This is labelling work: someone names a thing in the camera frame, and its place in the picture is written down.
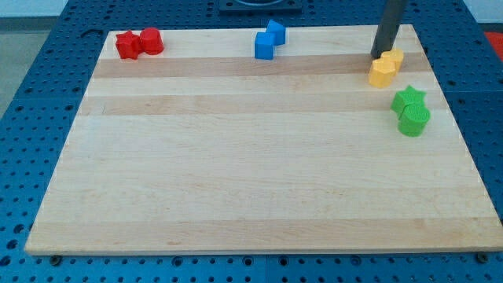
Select yellow hexagon block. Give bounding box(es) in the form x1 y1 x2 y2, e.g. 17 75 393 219
369 58 396 88

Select yellow heart block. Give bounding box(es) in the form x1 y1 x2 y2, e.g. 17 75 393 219
381 48 404 73

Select wooden board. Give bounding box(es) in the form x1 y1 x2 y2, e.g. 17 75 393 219
25 24 502 255

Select blue cube block front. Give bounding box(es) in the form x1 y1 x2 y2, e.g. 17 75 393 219
255 32 275 60

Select blue cube block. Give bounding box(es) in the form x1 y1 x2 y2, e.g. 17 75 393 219
255 32 275 60
266 20 286 46

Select blue cube block rear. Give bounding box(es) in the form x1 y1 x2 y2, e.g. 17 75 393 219
266 20 286 46

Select red cylinder block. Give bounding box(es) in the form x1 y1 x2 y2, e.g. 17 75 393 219
140 28 164 55

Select red star block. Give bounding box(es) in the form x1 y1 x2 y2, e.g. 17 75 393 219
116 31 143 60

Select green star block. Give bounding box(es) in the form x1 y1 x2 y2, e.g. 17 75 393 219
390 85 426 117

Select green cylinder block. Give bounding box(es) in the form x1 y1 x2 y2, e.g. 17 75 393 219
398 104 431 137

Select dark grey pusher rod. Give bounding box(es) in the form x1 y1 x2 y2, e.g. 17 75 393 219
370 0 408 59

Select red object at edge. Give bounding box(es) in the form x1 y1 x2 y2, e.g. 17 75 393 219
484 31 503 61

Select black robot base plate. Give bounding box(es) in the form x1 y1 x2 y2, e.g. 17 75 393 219
218 0 303 13

